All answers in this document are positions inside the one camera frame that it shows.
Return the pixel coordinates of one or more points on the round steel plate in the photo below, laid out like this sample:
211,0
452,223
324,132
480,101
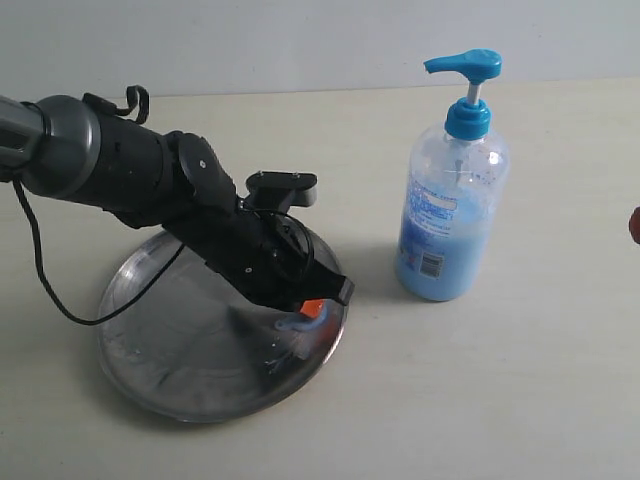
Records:
193,349

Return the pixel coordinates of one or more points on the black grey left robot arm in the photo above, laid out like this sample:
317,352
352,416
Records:
90,151

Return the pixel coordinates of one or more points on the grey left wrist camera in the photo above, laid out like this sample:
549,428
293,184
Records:
280,191

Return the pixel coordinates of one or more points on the blue soap blob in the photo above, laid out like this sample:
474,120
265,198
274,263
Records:
299,323

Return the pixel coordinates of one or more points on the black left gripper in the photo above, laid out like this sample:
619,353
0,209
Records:
267,256

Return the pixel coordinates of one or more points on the clear blue soap pump bottle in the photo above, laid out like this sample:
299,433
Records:
457,172

